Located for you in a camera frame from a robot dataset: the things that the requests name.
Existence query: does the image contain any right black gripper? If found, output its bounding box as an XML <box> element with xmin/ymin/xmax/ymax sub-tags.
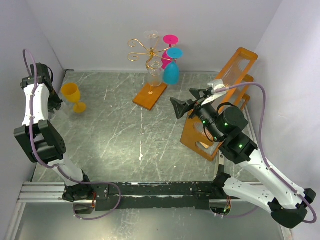
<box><xmin>170</xmin><ymin>87</ymin><xmax>224</xmax><ymax>141</ymax></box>

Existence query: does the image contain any yellow plastic wine glass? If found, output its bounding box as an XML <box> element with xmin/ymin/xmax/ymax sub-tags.
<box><xmin>61</xmin><ymin>82</ymin><xmax>87</xmax><ymax>114</ymax></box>

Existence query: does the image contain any clear wine glass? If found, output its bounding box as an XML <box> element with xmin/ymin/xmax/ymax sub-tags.
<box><xmin>57</xmin><ymin>93</ymin><xmax>74</xmax><ymax>117</ymax></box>
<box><xmin>144</xmin><ymin>30</ymin><xmax>159</xmax><ymax>51</ymax></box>
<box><xmin>147</xmin><ymin>60</ymin><xmax>163</xmax><ymax>87</ymax></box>

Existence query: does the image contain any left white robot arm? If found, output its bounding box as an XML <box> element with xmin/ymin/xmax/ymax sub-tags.
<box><xmin>14</xmin><ymin>63</ymin><xmax>94</xmax><ymax>202</ymax></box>

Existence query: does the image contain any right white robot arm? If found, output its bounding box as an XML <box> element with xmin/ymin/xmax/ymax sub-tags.
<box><xmin>170</xmin><ymin>88</ymin><xmax>317</xmax><ymax>229</ymax></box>

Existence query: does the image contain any blue plastic wine glass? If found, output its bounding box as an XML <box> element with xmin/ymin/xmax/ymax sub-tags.
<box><xmin>163</xmin><ymin>47</ymin><xmax>184</xmax><ymax>85</ymax></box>

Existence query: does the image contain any wooden rack base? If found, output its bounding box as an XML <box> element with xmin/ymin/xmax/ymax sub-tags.
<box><xmin>132</xmin><ymin>82</ymin><xmax>168</xmax><ymax>111</ymax></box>

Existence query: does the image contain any clear wine glass front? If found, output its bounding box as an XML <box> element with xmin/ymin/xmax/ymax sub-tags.
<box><xmin>147</xmin><ymin>60</ymin><xmax>163</xmax><ymax>87</ymax></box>

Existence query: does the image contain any orange wooden shelf rack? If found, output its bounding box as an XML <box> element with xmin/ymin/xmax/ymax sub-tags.
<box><xmin>180</xmin><ymin>47</ymin><xmax>258</xmax><ymax>162</ymax></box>

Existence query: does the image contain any pink plastic wine glass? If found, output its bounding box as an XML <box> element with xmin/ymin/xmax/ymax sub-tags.
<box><xmin>161</xmin><ymin>34</ymin><xmax>179</xmax><ymax>70</ymax></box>

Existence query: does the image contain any clear wine glass back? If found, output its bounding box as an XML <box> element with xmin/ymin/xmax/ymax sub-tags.
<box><xmin>144</xmin><ymin>30</ymin><xmax>159</xmax><ymax>51</ymax></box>

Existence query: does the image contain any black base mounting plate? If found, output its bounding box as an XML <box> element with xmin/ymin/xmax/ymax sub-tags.
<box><xmin>62</xmin><ymin>181</ymin><xmax>242</xmax><ymax>213</ymax></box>

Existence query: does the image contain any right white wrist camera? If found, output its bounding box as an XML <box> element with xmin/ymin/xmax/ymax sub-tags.
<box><xmin>201</xmin><ymin>79</ymin><xmax>230</xmax><ymax>106</ymax></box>

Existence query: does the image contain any gold wire glass rack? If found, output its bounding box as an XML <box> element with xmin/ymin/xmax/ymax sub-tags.
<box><xmin>127</xmin><ymin>31</ymin><xmax>176</xmax><ymax>95</ymax></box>

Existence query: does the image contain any aluminium extrusion rail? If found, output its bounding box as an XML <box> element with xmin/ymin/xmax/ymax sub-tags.
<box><xmin>17</xmin><ymin>181</ymin><xmax>282</xmax><ymax>203</ymax></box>

